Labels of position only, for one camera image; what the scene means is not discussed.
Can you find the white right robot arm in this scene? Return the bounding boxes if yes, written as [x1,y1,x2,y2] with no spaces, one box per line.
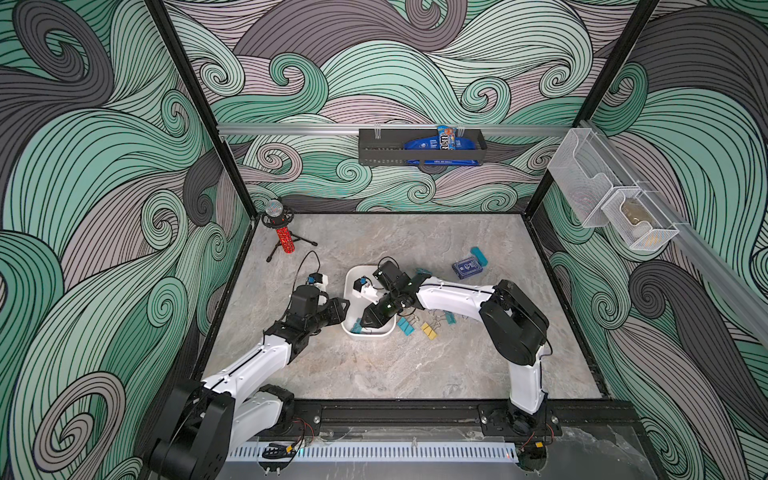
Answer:
[351,261,553,439]

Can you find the clear plastic wall bin large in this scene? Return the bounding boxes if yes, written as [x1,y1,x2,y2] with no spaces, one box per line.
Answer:
[548,128,631,228]

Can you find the clear plastic wall bin small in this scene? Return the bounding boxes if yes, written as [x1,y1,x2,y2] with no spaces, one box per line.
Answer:
[601,187,679,252]

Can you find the aluminium rail back wall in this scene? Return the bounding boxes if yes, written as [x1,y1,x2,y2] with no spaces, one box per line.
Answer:
[218,122,570,137]

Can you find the black vertical frame post right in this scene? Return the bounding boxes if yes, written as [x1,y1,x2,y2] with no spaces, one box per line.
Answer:
[524,0,661,214]

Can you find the blue snack packet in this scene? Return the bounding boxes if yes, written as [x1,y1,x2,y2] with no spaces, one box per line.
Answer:
[437,126,457,150]

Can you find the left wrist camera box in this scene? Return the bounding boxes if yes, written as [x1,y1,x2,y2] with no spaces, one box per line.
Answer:
[306,272,329,291]

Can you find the yellow binder clip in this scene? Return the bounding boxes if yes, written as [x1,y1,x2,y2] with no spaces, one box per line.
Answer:
[421,323,437,340]

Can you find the black vertical frame post left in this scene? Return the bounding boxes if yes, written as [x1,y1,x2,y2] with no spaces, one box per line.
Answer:
[145,0,258,221]

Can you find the white slotted cable duct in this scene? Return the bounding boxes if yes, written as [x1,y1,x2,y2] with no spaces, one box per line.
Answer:
[224,441,520,464]

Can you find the aluminium rail right wall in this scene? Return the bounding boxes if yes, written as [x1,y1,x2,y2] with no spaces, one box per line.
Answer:
[578,120,767,345]

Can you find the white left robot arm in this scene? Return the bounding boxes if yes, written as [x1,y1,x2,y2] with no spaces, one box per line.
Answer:
[144,284,350,479]

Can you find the aluminium rail wall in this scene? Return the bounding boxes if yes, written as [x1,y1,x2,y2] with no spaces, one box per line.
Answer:
[218,122,570,137]
[578,120,767,345]

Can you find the white plastic storage tray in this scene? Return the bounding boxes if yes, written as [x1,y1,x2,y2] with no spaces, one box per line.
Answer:
[342,264,396,340]

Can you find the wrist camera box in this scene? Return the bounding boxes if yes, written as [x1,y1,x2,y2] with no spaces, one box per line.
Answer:
[306,272,329,291]
[352,277,382,303]

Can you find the black vertical frame post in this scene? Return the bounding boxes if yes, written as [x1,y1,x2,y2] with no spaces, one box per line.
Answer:
[145,0,258,221]
[524,0,661,214]

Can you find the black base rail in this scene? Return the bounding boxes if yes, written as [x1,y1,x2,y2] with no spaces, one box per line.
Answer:
[288,399,639,440]

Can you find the teal small box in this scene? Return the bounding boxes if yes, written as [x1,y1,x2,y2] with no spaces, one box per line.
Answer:
[470,247,488,267]

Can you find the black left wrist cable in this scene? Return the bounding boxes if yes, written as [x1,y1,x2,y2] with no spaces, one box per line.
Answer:
[290,250,322,295]

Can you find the black wall shelf basket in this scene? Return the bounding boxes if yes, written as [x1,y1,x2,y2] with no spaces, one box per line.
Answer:
[358,127,488,166]

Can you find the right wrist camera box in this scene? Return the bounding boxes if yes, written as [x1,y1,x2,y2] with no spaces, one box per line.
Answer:
[352,277,382,303]

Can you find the red sequin microphone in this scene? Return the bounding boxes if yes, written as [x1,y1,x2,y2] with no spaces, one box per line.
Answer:
[262,199,295,254]

